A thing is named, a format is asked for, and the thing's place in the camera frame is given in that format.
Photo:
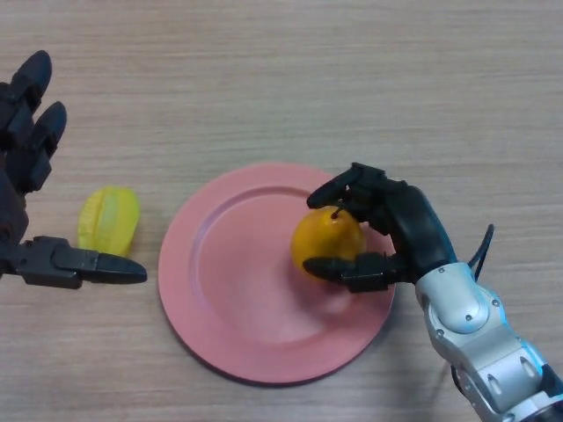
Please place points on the yellow pear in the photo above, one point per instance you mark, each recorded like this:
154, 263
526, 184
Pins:
325, 237

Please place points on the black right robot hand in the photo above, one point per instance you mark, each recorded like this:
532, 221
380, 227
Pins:
418, 228

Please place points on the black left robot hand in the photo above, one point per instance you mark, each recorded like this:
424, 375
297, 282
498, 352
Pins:
13, 176

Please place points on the yellow starfruit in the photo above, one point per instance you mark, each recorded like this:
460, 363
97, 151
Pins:
107, 222

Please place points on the pink round plate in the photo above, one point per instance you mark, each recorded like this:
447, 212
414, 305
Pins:
246, 285

